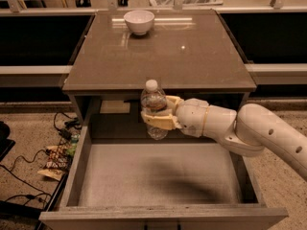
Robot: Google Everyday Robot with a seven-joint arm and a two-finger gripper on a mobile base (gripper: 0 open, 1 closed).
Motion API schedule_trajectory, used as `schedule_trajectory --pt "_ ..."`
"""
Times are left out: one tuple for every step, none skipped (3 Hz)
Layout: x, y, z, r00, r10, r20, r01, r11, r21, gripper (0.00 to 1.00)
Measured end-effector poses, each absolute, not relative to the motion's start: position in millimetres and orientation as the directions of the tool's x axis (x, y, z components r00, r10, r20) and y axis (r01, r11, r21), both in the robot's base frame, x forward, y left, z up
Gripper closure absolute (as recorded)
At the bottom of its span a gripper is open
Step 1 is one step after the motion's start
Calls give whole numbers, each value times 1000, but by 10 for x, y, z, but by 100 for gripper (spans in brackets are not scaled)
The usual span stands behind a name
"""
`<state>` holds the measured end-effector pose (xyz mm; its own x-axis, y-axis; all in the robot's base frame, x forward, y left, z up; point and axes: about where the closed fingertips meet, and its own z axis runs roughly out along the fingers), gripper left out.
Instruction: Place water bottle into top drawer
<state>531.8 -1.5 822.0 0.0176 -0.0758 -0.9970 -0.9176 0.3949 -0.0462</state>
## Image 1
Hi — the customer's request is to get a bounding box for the black object at left edge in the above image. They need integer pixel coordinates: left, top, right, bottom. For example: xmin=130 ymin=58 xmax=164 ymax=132
xmin=0 ymin=122 xmax=15 ymax=162

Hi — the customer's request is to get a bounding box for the black power adapter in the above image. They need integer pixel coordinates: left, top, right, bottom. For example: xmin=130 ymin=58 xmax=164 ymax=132
xmin=59 ymin=128 xmax=72 ymax=140

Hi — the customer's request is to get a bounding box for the grey drawer cabinet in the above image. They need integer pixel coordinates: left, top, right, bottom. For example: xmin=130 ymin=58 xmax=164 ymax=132
xmin=63 ymin=11 xmax=255 ymax=140

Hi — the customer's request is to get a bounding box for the white ceramic bowl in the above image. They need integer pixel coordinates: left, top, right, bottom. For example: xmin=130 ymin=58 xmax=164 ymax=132
xmin=124 ymin=10 xmax=154 ymax=35

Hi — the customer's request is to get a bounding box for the black floor cable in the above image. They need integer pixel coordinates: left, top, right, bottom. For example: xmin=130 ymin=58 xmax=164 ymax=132
xmin=0 ymin=110 xmax=81 ymax=209

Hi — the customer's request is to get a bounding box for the open grey top drawer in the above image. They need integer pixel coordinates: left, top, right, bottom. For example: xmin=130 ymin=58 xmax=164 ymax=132
xmin=38 ymin=96 xmax=290 ymax=230

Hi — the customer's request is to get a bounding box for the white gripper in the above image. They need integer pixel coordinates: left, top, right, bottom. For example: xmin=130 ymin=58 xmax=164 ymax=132
xmin=141 ymin=95 xmax=209 ymax=137

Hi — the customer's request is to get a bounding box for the clear plastic water bottle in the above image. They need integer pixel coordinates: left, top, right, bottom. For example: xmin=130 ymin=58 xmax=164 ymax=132
xmin=140 ymin=80 xmax=168 ymax=140

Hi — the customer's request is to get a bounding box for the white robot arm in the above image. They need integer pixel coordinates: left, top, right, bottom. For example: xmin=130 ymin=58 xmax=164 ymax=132
xmin=141 ymin=96 xmax=307 ymax=180

